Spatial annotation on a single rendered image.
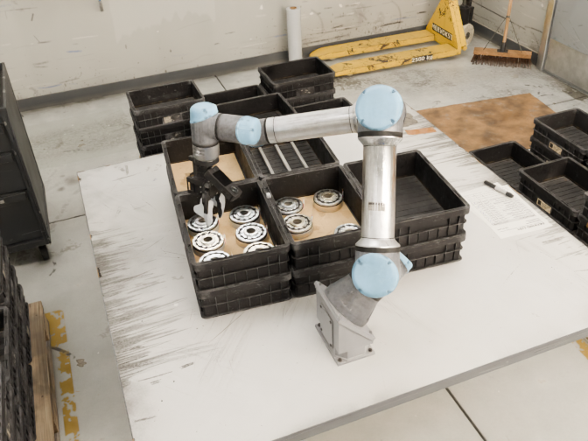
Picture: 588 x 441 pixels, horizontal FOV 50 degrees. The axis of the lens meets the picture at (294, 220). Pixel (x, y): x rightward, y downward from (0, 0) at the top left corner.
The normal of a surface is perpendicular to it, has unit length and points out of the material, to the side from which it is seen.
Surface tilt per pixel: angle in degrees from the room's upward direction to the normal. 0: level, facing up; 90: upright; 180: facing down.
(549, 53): 90
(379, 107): 50
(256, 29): 90
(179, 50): 90
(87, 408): 0
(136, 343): 0
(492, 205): 0
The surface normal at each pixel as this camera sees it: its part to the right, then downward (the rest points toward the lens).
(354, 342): 0.36, 0.54
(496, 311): -0.04, -0.81
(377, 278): -0.25, 0.18
